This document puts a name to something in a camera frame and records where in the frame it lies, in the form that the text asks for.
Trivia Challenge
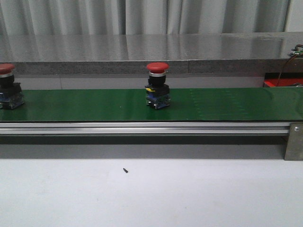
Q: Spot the red plastic bin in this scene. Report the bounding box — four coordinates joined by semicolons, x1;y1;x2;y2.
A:
263;72;303;87

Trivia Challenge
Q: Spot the steel conveyor mounting bracket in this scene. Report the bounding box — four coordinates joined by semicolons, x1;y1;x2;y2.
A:
284;122;303;161

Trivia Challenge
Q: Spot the white pleated curtain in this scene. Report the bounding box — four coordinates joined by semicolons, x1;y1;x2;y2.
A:
0;0;290;35

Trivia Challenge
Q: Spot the grey stone counter slab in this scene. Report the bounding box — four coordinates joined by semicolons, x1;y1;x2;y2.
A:
0;32;303;74

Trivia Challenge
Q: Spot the aluminium conveyor side rail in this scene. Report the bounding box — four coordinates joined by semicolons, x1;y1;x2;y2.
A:
0;122;290;135

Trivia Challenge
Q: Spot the red mushroom push button switch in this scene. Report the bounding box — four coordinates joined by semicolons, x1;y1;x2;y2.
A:
0;63;25;110
145;62;170;110

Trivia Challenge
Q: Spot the green conveyor belt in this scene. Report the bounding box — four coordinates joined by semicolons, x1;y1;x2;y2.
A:
0;87;303;122

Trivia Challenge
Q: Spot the green circuit board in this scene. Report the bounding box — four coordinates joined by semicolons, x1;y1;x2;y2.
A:
288;44;303;57

